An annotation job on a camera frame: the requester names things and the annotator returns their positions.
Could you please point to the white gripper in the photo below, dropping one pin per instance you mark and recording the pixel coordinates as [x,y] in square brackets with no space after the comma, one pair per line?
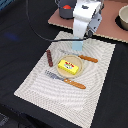
[87,18]

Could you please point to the red toy tomato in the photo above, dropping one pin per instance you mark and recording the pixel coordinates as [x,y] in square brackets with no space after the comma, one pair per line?
[66,7]

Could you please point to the grey cooking pot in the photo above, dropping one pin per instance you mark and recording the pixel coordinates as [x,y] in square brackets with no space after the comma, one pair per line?
[66,13]

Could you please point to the light blue cup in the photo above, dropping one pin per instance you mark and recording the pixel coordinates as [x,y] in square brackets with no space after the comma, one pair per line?
[77,45]

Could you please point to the yellow butter box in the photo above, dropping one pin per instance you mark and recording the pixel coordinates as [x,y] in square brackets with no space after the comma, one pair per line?
[68,67]

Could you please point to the brown toy sausage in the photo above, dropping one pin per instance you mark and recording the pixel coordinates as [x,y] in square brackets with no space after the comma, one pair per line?
[49,57]

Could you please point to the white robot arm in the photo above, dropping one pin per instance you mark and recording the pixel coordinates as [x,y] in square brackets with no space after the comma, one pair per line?
[87,17]

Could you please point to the pink toy stove board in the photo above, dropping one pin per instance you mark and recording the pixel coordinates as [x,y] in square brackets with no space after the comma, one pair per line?
[107,28]

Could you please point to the beige bowl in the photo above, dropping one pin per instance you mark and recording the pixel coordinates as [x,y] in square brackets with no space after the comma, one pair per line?
[123,14]

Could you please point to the round tan plate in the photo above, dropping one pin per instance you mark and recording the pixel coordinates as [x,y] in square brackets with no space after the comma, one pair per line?
[74,60]

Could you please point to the beige woven placemat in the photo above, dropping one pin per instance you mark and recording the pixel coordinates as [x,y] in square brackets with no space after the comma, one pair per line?
[71,103]

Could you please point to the knife with orange handle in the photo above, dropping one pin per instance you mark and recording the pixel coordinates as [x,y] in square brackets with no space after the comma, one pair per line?
[80,56]

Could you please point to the fork with orange handle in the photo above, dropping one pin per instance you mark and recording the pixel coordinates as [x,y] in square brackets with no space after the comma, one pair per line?
[68,81]

